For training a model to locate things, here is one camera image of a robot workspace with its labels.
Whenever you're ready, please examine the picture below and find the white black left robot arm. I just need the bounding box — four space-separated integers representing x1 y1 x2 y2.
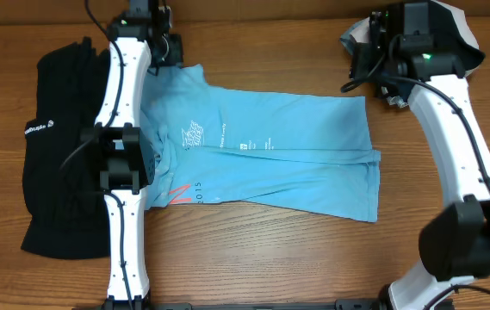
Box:
82 1 171 309

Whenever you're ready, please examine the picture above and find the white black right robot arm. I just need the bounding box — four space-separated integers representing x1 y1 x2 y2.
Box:
336 1 490 310

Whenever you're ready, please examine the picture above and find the black garment with logo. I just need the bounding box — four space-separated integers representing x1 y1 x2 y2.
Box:
21 37 110 259

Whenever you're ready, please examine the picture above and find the light blue t-shirt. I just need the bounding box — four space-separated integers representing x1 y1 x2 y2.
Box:
141 65 381 222

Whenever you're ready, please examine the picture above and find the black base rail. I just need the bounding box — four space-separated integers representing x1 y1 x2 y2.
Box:
150 299 392 310

